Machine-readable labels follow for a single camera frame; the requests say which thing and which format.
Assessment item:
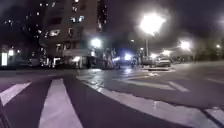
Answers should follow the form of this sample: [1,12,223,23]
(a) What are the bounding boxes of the street lamp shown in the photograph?
[179,39,193,63]
[138,11,168,68]

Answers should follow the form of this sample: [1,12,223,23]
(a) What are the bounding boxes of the car with bright headlights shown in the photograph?
[113,49,140,70]

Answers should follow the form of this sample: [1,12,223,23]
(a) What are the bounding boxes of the dark building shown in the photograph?
[0,0,43,68]

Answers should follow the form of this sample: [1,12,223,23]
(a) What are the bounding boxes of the tall building with lit windows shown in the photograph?
[38,0,109,70]

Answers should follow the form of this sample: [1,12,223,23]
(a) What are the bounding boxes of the pale car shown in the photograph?
[154,55,173,69]

